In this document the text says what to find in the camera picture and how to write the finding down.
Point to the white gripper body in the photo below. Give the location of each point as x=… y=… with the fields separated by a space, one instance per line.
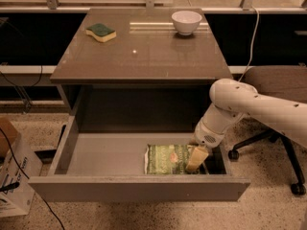
x=206 y=136

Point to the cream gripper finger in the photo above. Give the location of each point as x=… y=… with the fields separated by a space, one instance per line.
x=197 y=154

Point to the green jalapeno chip bag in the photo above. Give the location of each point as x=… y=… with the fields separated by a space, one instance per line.
x=166 y=159

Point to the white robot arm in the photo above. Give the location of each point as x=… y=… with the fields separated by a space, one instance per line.
x=232 y=100

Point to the grey cabinet with counter top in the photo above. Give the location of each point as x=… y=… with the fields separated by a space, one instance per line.
x=146 y=56

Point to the open grey top drawer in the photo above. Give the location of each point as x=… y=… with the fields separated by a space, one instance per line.
x=101 y=155

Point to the black office chair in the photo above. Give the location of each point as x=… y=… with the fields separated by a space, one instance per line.
x=285 y=82

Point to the white ceramic bowl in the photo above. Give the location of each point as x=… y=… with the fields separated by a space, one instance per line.
x=186 y=22

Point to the green yellow sponge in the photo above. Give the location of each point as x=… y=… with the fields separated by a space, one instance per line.
x=100 y=32

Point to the white cardboard box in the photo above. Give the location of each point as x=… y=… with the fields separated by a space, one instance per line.
x=19 y=165

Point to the brown cardboard box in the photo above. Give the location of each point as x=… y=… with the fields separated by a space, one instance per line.
x=8 y=134

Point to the white window ledge rail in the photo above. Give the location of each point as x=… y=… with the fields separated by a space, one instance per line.
x=26 y=75

